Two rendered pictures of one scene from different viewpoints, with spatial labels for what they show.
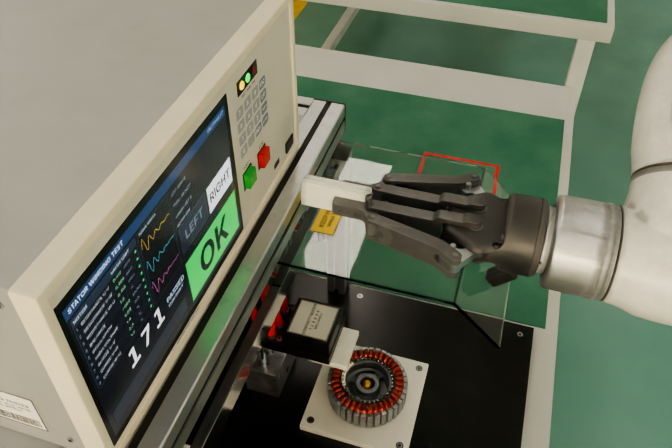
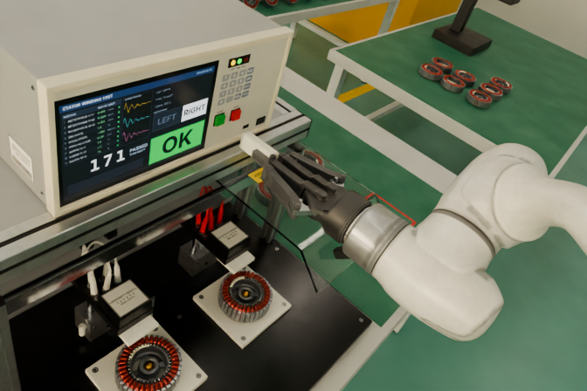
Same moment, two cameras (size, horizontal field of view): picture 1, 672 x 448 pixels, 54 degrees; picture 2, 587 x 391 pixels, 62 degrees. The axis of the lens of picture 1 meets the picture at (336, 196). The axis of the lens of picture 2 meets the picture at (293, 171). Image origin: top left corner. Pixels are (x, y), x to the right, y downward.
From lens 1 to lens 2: 0.23 m
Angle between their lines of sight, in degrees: 11
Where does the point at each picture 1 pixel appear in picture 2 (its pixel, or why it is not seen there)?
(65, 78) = (141, 16)
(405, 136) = (367, 178)
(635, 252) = (397, 249)
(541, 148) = not seen: hidden behind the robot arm
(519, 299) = (376, 302)
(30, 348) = (38, 120)
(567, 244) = (362, 227)
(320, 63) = (341, 114)
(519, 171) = not seen: hidden behind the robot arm
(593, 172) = (507, 281)
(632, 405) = not seen: outside the picture
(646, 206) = (420, 228)
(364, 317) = (271, 261)
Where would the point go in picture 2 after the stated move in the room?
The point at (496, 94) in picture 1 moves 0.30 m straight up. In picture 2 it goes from (443, 181) to (486, 107)
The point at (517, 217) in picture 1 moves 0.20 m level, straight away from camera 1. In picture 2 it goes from (343, 201) to (415, 158)
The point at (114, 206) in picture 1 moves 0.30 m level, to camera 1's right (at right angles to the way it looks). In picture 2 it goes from (114, 72) to (337, 176)
